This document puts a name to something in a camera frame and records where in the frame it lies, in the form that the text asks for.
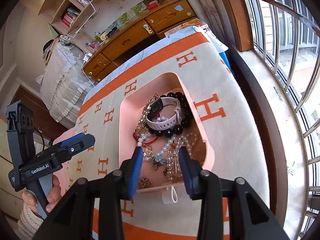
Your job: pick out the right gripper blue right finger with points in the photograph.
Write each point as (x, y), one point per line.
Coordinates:
(199, 183)

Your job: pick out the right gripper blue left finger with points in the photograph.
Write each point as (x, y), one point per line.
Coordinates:
(127, 176)

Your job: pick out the orange beige H-pattern blanket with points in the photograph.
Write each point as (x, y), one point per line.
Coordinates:
(197, 57)

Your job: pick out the pink felt jewelry tray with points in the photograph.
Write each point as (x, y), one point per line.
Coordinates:
(162, 141)

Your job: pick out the gold round pendant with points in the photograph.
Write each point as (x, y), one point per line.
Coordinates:
(148, 151)

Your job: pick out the window with metal grille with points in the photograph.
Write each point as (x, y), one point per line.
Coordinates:
(286, 39)

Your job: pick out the brown wooden door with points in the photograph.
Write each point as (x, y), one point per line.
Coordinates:
(42, 119)

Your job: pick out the wooden bookshelf with books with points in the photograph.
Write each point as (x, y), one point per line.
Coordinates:
(65, 15)

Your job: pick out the white lace covered furniture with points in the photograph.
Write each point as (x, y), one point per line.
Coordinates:
(64, 85)

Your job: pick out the pink strap smart watch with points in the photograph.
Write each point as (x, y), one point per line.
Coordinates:
(165, 113)

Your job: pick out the wooden desk with drawers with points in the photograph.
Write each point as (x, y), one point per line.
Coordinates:
(137, 34)

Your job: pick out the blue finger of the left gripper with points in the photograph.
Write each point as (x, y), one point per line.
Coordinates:
(71, 139)
(73, 148)

